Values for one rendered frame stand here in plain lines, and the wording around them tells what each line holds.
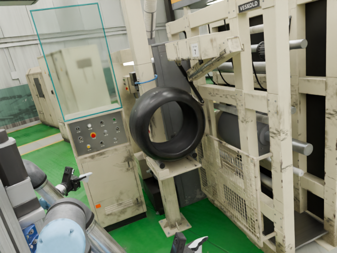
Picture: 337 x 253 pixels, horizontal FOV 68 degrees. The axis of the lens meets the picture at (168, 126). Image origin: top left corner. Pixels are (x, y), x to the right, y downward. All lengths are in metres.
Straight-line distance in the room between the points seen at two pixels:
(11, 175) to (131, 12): 1.52
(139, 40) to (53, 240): 1.69
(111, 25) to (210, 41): 10.89
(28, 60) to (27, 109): 1.81
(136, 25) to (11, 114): 8.86
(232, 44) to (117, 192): 1.85
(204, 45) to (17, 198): 1.26
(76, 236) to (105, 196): 2.01
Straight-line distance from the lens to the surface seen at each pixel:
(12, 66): 10.73
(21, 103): 10.67
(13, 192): 1.08
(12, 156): 1.04
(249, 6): 1.72
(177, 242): 0.90
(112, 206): 2.80
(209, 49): 1.66
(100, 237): 0.94
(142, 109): 1.78
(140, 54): 2.13
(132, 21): 2.14
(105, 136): 2.55
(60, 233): 0.73
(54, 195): 1.45
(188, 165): 2.09
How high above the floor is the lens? 1.74
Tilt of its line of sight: 17 degrees down
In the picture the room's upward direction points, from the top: 10 degrees counter-clockwise
